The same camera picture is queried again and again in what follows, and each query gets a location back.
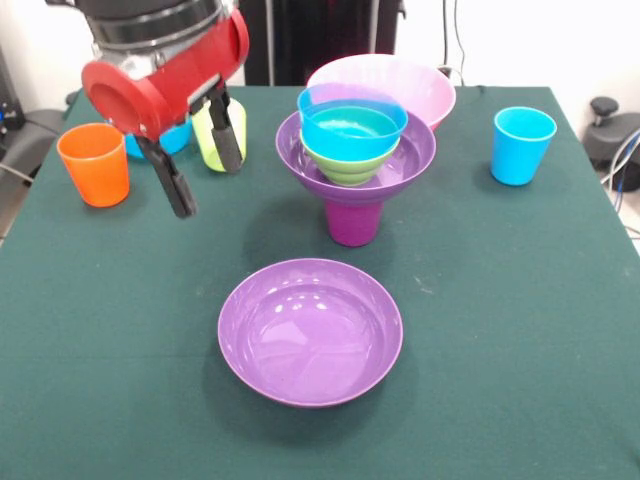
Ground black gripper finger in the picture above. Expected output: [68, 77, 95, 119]
[207, 85, 245, 175]
[134, 134, 199, 219]

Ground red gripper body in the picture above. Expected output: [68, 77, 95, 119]
[81, 10, 250, 139]

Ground lime green cup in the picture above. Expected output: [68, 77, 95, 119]
[191, 97, 248, 173]

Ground blue bowl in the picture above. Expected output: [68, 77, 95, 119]
[123, 118, 194, 160]
[296, 84, 410, 162]

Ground green ribbed bowl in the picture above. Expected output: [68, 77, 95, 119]
[302, 137, 401, 187]

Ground purple cup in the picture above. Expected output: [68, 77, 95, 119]
[325, 198, 386, 248]

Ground purple bowl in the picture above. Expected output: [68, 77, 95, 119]
[275, 110, 438, 206]
[217, 257, 405, 409]

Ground orange cup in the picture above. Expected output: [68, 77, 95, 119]
[55, 122, 131, 208]

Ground grey chair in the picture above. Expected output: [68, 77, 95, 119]
[0, 107, 67, 182]

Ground black equipment box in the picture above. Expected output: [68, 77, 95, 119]
[0, 44, 26, 151]

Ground large pink bowl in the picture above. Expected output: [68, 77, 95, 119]
[305, 54, 457, 132]

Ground dark green tablecloth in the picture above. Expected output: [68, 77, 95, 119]
[0, 83, 640, 480]

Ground blue cup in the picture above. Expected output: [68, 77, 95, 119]
[490, 106, 558, 187]

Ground black knob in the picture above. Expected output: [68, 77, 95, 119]
[588, 96, 622, 132]

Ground dark grey base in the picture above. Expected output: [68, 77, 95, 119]
[583, 112, 640, 174]

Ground black wall cable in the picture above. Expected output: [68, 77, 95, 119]
[437, 0, 468, 86]

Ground blue and grey cables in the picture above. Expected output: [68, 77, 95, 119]
[599, 127, 640, 236]

